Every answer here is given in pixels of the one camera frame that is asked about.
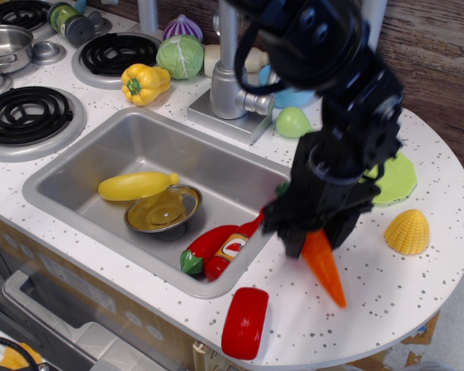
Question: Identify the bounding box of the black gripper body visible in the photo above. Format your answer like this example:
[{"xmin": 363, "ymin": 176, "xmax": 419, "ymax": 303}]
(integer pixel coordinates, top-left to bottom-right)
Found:
[{"xmin": 263, "ymin": 131, "xmax": 380, "ymax": 233}]

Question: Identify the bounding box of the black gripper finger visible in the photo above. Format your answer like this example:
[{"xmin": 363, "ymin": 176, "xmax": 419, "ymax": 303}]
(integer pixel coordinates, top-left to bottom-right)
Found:
[
  {"xmin": 323, "ymin": 208, "xmax": 362, "ymax": 248},
  {"xmin": 278, "ymin": 226, "xmax": 308, "ymax": 258}
]

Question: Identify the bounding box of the orange toy carrot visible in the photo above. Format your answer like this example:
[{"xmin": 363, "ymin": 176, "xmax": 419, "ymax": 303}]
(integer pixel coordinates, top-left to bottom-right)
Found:
[{"xmin": 299, "ymin": 229, "xmax": 346, "ymax": 308}]

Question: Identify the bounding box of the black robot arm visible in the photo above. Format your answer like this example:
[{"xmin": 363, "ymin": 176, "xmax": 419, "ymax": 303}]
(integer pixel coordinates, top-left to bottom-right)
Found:
[{"xmin": 234, "ymin": 1, "xmax": 403, "ymax": 257}]

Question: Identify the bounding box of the light green plastic plate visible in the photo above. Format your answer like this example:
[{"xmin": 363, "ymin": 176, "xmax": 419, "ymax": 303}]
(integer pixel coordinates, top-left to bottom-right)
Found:
[{"xmin": 360, "ymin": 151, "xmax": 418, "ymax": 206}]

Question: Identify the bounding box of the red toy ketchup bottle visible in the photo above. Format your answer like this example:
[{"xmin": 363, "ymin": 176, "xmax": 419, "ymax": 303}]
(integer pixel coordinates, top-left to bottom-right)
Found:
[{"xmin": 204, "ymin": 209, "xmax": 264, "ymax": 282}]

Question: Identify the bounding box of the yellow toy corn piece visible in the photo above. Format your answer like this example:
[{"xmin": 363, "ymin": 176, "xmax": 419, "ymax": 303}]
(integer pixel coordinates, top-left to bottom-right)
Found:
[{"xmin": 384, "ymin": 209, "xmax": 431, "ymax": 255}]

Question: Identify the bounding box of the light green toy pear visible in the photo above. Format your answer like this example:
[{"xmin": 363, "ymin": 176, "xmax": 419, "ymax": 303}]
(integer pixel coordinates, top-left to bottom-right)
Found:
[{"xmin": 275, "ymin": 107, "xmax": 314, "ymax": 138}]

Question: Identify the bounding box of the red toy cheese wheel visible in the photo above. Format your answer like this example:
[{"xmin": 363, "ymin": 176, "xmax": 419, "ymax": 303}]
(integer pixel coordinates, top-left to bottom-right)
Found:
[{"xmin": 221, "ymin": 288, "xmax": 269, "ymax": 360}]

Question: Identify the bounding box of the red toy chili pepper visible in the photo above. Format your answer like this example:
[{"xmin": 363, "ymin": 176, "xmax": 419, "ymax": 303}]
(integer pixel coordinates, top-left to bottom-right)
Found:
[{"xmin": 180, "ymin": 225, "xmax": 238, "ymax": 275}]

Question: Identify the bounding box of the blue plastic bowl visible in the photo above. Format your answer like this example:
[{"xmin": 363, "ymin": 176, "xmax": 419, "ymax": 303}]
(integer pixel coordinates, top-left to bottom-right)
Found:
[{"xmin": 258, "ymin": 65, "xmax": 315, "ymax": 108}]

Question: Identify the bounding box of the silver toy faucet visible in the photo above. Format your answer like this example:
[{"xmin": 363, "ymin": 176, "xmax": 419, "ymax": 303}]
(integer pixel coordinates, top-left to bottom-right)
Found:
[{"xmin": 187, "ymin": 1, "xmax": 275, "ymax": 145}]

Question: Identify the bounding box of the metal pot lid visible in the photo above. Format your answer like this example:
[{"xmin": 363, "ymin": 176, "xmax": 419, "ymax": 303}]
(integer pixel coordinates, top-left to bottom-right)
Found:
[{"xmin": 124, "ymin": 185, "xmax": 203, "ymax": 233}]

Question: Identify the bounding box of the cream toy bottle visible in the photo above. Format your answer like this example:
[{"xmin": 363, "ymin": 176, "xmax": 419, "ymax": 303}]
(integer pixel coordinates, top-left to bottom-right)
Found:
[{"xmin": 203, "ymin": 44, "xmax": 269, "ymax": 77}]

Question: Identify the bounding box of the yellow toy squash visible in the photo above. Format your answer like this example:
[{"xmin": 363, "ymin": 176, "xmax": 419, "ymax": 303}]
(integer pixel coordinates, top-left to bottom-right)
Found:
[{"xmin": 97, "ymin": 172, "xmax": 179, "ymax": 201}]

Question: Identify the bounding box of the green toy cabbage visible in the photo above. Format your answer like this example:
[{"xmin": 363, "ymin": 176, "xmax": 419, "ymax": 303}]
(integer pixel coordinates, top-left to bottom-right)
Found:
[{"xmin": 156, "ymin": 35, "xmax": 204, "ymax": 80}]

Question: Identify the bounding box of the grey right support pole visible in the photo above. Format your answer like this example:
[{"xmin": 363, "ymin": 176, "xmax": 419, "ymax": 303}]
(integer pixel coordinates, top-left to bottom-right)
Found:
[{"xmin": 361, "ymin": 0, "xmax": 387, "ymax": 51}]

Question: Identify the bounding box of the grey support pole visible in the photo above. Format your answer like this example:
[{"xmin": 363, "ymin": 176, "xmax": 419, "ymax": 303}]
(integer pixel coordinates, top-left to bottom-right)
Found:
[
  {"xmin": 137, "ymin": 0, "xmax": 159, "ymax": 34},
  {"xmin": 361, "ymin": 0, "xmax": 387, "ymax": 51}
]

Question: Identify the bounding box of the yellow toy bell pepper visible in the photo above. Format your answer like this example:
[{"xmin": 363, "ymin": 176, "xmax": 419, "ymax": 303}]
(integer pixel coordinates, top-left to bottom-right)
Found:
[{"xmin": 121, "ymin": 63, "xmax": 171, "ymax": 107}]

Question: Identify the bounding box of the purple toy onion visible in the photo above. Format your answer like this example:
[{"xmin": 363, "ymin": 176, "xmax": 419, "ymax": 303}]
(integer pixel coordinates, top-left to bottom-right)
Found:
[{"xmin": 162, "ymin": 15, "xmax": 203, "ymax": 42}]

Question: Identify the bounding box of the silver toy sink basin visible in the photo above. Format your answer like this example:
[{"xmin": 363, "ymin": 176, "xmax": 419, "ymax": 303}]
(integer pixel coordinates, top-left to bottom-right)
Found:
[{"xmin": 22, "ymin": 108, "xmax": 289, "ymax": 298}]

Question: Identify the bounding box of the rear right black burner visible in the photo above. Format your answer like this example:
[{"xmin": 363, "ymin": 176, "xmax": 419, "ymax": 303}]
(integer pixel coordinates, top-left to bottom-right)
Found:
[{"xmin": 80, "ymin": 33, "xmax": 159, "ymax": 77}]

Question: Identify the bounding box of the black burner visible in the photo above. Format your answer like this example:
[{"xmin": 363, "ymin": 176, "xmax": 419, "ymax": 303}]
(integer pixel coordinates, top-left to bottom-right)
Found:
[
  {"xmin": 0, "ymin": 1, "xmax": 52, "ymax": 31},
  {"xmin": 80, "ymin": 33, "xmax": 159, "ymax": 77},
  {"xmin": 0, "ymin": 87, "xmax": 74, "ymax": 145}
]

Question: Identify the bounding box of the grey left support pole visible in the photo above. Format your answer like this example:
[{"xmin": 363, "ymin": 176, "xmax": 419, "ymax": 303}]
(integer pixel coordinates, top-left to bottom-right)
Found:
[{"xmin": 137, "ymin": 0, "xmax": 159, "ymax": 34}]

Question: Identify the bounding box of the green toy can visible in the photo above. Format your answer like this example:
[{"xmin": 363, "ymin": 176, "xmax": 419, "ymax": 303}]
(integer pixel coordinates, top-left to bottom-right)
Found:
[{"xmin": 47, "ymin": 2, "xmax": 95, "ymax": 47}]

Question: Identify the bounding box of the front left black burner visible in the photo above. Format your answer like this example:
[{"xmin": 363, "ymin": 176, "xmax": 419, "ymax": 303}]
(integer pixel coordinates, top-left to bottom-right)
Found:
[{"xmin": 0, "ymin": 87, "xmax": 74, "ymax": 145}]

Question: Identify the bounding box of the yellow toy below counter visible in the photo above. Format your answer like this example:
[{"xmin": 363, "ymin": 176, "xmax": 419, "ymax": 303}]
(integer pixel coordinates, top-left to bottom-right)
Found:
[{"xmin": 0, "ymin": 342, "xmax": 43, "ymax": 370}]

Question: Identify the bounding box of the silver stove knob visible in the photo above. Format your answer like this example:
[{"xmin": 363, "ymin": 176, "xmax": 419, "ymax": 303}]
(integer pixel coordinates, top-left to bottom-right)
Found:
[{"xmin": 32, "ymin": 40, "xmax": 67, "ymax": 66}]

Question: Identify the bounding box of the rear left black burner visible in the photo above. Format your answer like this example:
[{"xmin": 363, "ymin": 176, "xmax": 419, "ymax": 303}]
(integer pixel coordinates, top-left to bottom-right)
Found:
[{"xmin": 0, "ymin": 1, "xmax": 52, "ymax": 31}]

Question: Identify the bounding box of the small steel pot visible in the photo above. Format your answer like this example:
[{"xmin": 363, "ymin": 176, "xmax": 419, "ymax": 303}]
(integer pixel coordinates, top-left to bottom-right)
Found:
[{"xmin": 0, "ymin": 25, "xmax": 33, "ymax": 74}]

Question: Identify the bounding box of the grey oven door handle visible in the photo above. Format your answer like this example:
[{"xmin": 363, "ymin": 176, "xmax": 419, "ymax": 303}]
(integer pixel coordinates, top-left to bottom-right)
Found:
[{"xmin": 2, "ymin": 270, "xmax": 96, "ymax": 369}]

